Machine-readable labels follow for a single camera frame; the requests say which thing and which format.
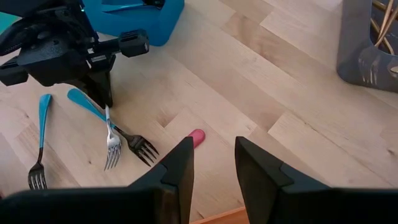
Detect translucent grey plastic bin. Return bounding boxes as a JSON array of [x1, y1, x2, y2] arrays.
[[336, 0, 398, 93]]

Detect pink-handled silver fork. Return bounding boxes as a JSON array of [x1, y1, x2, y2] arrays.
[[186, 128, 206, 149]]

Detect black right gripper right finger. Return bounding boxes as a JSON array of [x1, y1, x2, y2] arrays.
[[235, 136, 398, 224]]

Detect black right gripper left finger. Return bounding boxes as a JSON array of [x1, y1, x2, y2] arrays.
[[0, 136, 195, 224]]

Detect orange-handled silver fork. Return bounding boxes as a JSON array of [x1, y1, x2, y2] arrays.
[[103, 104, 123, 172]]

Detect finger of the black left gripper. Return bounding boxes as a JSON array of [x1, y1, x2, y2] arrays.
[[66, 78, 101, 104], [83, 54, 116, 110]]

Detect blue plastic bin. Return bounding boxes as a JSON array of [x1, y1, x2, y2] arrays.
[[81, 0, 186, 47]]

